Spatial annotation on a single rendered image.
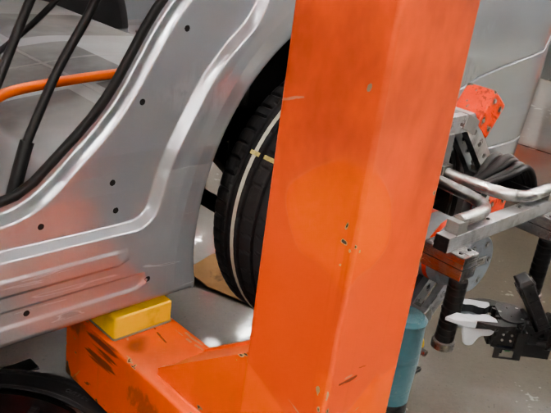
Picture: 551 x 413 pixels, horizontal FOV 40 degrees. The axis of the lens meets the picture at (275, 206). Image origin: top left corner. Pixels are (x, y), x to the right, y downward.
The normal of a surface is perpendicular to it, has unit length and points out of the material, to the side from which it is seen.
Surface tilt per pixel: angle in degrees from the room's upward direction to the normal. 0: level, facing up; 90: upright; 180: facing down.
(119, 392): 90
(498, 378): 0
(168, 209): 90
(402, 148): 90
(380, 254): 90
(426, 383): 0
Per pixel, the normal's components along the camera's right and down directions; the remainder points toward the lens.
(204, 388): -0.72, 0.18
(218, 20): 0.68, 0.37
